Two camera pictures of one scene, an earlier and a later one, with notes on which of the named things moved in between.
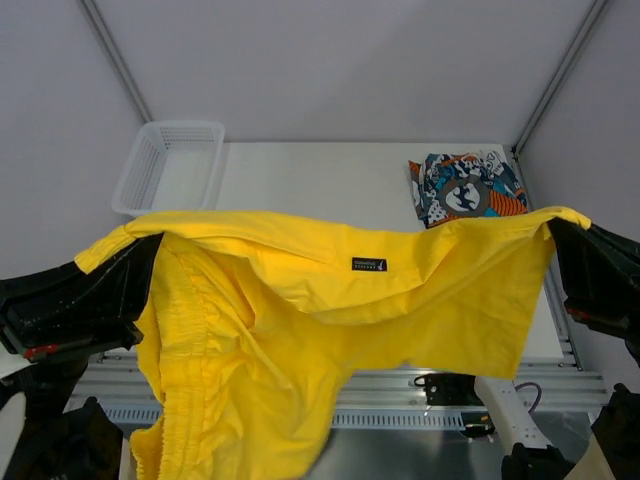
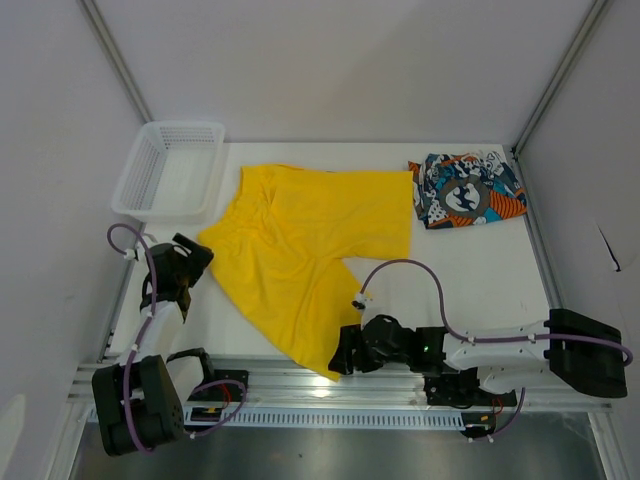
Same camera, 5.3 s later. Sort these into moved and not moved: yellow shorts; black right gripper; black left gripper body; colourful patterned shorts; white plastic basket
Moved: black right gripper; black left gripper body; yellow shorts
Not moved: colourful patterned shorts; white plastic basket
